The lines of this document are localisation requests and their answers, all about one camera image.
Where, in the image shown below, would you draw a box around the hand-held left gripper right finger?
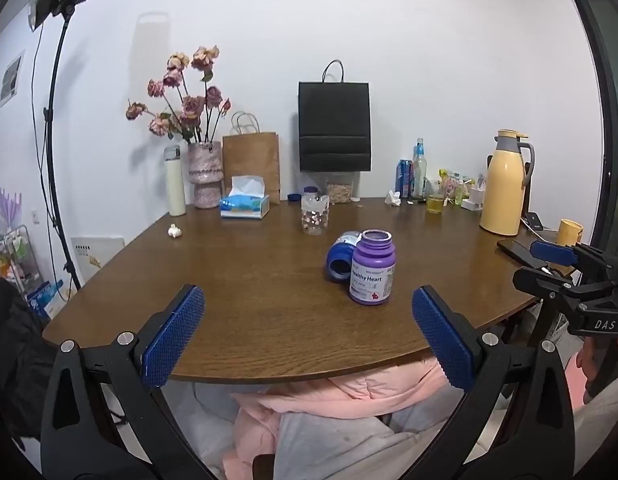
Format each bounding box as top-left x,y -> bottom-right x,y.
404,285 -> 576,480

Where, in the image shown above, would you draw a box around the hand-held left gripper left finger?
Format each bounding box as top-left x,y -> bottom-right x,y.
40,284 -> 220,480

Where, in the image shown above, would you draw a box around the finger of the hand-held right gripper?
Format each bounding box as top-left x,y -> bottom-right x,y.
512,266 -> 617,311
530,240 -> 597,275

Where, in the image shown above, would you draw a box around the blue plastic bottle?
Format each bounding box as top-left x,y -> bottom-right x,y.
326,230 -> 362,281

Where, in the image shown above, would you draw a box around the person's right forearm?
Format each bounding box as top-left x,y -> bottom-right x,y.
571,370 -> 618,480

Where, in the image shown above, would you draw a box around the clear dotted cup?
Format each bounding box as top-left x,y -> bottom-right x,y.
301,195 -> 330,236

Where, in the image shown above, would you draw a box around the person's right hand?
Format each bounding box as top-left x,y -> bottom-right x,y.
575,342 -> 602,392

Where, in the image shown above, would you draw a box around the yellow mug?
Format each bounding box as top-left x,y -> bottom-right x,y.
557,219 -> 584,247

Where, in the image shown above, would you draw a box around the black phone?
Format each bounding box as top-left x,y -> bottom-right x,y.
497,239 -> 546,271

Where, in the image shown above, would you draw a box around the wooden table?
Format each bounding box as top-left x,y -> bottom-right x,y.
42,196 -> 580,383

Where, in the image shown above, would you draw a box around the yellow thermos jug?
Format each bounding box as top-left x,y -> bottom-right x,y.
480,130 -> 536,237

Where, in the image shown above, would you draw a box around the white charger box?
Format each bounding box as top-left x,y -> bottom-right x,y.
461,187 -> 486,211

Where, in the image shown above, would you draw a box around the purple plastic bottle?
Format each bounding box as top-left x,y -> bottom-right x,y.
349,229 -> 396,306

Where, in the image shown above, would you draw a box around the white flat box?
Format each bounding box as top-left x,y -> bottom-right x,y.
70,236 -> 126,286

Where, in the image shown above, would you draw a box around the pink jacket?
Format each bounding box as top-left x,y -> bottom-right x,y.
221,357 -> 464,480

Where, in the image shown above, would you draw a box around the pile of snack packets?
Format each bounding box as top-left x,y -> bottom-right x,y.
439,169 -> 477,205

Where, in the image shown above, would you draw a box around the glass of yellow drink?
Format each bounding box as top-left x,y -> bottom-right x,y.
425,179 -> 447,215

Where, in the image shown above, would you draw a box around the blue packets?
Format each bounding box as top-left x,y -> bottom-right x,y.
26,280 -> 72,321

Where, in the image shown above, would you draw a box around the grey pants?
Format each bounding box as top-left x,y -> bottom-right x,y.
269,395 -> 470,480

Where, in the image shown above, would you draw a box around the blue tissue box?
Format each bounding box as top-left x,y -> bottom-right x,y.
220,175 -> 271,219

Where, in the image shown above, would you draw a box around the white thermos bottle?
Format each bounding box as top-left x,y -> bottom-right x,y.
164,145 -> 187,217

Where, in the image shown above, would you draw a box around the clear glass bottle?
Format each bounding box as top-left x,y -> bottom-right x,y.
412,138 -> 428,199

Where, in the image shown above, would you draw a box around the black jacket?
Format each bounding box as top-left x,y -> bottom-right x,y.
0,277 -> 57,441

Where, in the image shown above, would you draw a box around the blue drink can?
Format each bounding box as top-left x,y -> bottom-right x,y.
397,159 -> 415,197

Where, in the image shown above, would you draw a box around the pink marbled vase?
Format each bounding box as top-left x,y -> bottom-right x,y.
187,141 -> 224,209

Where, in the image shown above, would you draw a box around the clear jar of snacks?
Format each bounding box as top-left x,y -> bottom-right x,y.
325,171 -> 361,205

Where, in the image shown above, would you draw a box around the brown paper bag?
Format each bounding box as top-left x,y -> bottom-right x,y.
222,111 -> 281,205

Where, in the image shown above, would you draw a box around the purple decoration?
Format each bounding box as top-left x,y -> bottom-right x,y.
0,176 -> 25,231

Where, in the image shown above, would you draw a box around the black light stand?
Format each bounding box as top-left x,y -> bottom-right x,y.
39,10 -> 85,292

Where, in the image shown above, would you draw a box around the dried pink flowers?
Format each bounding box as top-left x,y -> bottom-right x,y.
126,45 -> 232,145

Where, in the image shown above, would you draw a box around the black paper bag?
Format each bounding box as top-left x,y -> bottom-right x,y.
298,59 -> 373,173

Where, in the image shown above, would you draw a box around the white cable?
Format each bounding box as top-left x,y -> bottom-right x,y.
521,219 -> 560,235

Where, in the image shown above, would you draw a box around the dark door frame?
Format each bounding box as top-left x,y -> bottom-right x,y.
569,0 -> 618,261

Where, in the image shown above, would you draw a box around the wire storage rack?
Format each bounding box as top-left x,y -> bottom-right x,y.
0,225 -> 42,301

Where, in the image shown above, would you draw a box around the wall poster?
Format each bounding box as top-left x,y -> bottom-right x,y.
0,50 -> 26,107

